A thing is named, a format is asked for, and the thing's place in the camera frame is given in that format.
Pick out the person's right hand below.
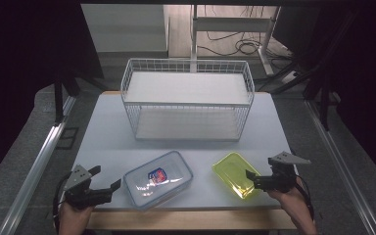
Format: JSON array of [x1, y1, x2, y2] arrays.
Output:
[[267, 184, 308, 213]]

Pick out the dark curtain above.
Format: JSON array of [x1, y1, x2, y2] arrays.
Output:
[[272, 4, 376, 184], [0, 0, 105, 191]]

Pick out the black stand leg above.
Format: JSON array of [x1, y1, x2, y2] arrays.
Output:
[[303, 63, 342, 132], [53, 76, 81, 125]]

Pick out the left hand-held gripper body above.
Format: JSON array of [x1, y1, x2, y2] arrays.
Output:
[[64, 164, 115, 211]]

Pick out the aluminium rail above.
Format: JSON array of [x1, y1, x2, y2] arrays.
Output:
[[305, 98, 376, 235], [0, 95, 76, 235]]

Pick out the clear plastic container blue rim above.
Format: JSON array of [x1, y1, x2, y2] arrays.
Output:
[[122, 150, 194, 211]]

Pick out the white power strip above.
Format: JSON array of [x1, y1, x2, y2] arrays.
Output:
[[281, 70, 299, 84]]

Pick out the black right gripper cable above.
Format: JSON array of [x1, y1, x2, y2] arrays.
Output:
[[294, 174, 315, 223]]

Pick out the person's left hand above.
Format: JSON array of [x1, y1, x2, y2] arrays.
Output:
[[59, 202, 95, 230]]

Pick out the white cabinet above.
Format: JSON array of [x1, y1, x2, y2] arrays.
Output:
[[80, 3, 170, 54]]

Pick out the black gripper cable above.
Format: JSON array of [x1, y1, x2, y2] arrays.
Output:
[[52, 174, 71, 233], [294, 174, 315, 223]]

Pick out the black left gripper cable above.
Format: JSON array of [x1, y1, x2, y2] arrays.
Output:
[[52, 174, 71, 233]]

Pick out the black floor cables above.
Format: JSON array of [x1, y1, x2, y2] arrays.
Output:
[[197, 5, 293, 61]]

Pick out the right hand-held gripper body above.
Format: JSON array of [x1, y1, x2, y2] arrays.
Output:
[[255, 151, 311, 194]]

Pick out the white wire shelf rack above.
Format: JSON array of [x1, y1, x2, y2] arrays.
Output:
[[119, 58, 256, 142]]

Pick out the black square floor frame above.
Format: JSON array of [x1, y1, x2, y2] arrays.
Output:
[[56, 126, 80, 151]]

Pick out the white metal desk frame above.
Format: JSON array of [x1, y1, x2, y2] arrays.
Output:
[[190, 4, 282, 76]]

